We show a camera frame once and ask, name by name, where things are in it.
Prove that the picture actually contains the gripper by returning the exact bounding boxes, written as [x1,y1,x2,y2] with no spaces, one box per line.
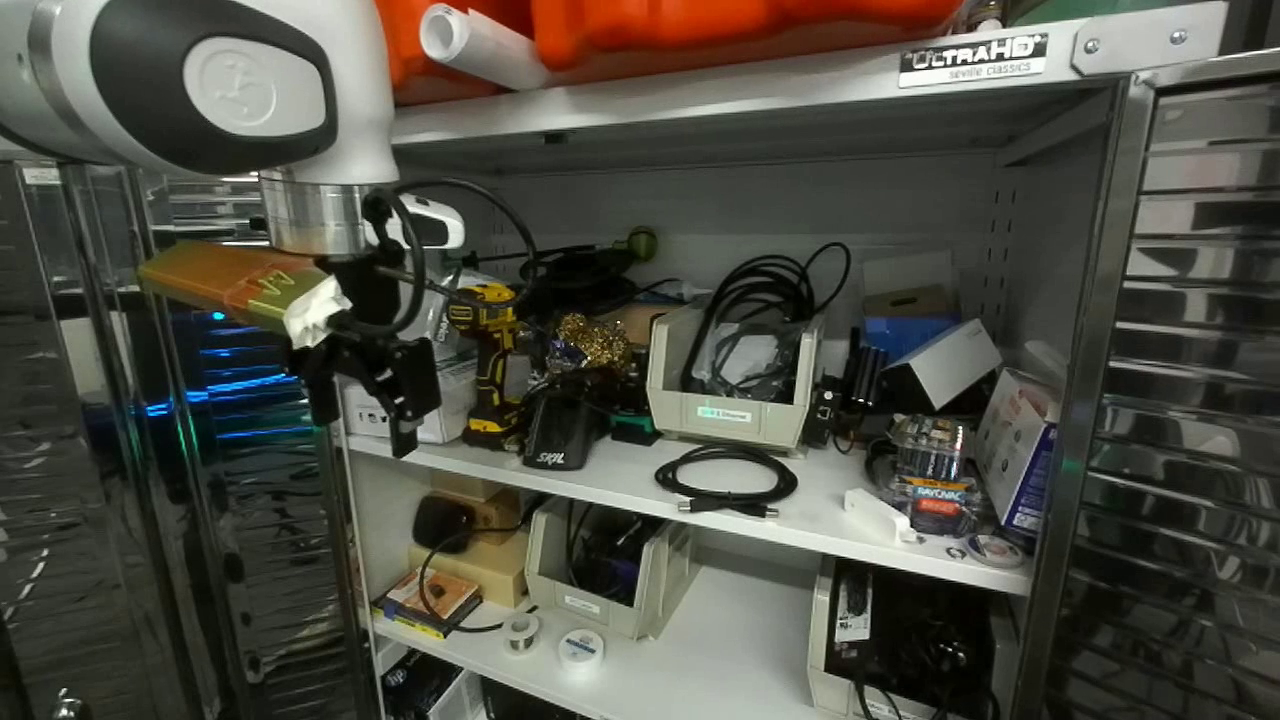
[297,250,443,459]

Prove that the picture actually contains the beige storage bin with label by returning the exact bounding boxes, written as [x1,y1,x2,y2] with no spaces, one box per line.
[646,303,827,458]

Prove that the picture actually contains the steel storage cabinet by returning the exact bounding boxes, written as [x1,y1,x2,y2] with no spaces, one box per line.
[0,0,1280,720]

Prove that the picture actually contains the white cardboard box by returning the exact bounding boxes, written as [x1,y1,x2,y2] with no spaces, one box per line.
[340,298,481,446]

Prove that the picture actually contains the black computer mouse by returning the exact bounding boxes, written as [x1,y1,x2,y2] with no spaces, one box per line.
[411,494,478,554]

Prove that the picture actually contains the black battery charger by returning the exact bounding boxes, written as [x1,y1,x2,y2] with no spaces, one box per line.
[521,372,613,472]

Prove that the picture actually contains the orange and black book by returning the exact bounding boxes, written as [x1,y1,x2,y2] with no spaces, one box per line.
[371,567,484,640]

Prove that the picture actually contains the gold tinsel bundle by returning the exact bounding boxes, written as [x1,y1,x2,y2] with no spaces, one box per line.
[553,312,634,377]

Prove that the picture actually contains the steel cabinet door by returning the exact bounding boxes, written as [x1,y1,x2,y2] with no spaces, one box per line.
[1015,50,1280,720]
[0,160,373,720]

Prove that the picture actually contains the black box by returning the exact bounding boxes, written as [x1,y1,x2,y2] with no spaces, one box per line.
[380,648,473,720]

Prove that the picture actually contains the green ball tool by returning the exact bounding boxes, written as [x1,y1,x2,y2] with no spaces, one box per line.
[540,226,660,269]

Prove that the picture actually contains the white tape roll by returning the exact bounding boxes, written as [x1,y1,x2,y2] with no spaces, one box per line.
[557,627,607,667]

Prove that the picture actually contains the white paper roll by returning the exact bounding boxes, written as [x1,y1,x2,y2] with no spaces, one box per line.
[419,3,552,92]

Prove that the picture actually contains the black electronic device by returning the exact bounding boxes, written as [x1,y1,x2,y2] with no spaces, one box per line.
[803,328,893,453]

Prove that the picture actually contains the orange plastic container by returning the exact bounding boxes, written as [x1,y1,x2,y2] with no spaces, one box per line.
[375,0,963,107]

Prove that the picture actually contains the white plastic piece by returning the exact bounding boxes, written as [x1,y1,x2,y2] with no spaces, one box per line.
[842,487,922,547]

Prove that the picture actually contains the blue box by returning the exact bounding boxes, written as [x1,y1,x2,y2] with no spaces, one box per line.
[862,285,963,363]

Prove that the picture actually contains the pack of batteries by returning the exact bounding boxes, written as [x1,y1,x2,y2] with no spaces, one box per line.
[886,414,988,538]

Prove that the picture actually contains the white and grey box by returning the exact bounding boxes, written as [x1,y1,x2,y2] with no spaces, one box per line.
[880,319,1004,414]

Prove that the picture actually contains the large beige bin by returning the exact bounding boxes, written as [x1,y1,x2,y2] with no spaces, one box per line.
[806,556,1023,720]

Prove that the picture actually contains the small tape roll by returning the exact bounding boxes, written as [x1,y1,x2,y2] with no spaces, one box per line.
[964,532,1028,570]

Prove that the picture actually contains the white and blue carton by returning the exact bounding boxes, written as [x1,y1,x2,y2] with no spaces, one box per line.
[974,367,1062,543]

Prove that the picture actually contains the yellow cordless drill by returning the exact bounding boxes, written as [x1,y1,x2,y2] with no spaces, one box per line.
[446,283,532,452]

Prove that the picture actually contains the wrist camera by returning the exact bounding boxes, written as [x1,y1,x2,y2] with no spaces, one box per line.
[138,240,353,349]

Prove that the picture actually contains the coil of black cable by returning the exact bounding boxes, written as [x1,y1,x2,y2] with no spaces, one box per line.
[654,442,800,520]

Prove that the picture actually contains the bundle of black cables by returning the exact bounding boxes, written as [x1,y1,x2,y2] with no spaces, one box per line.
[682,242,853,403]

